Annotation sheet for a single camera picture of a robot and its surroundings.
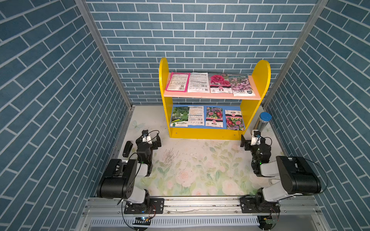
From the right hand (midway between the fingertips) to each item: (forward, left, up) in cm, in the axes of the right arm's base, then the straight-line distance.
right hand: (251, 135), depth 91 cm
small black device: (-13, +78, -6) cm, 80 cm away
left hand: (-5, +62, +1) cm, 62 cm away
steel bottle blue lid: (+7, -7, +9) cm, 13 cm away
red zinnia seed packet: (+8, +11, +4) cm, 14 cm away
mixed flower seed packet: (+9, +24, +5) cm, 26 cm away
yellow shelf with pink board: (+20, +26, +5) cm, 33 cm away
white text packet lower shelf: (+10, +36, +4) cm, 38 cm away
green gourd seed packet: (+7, +47, +5) cm, 48 cm away
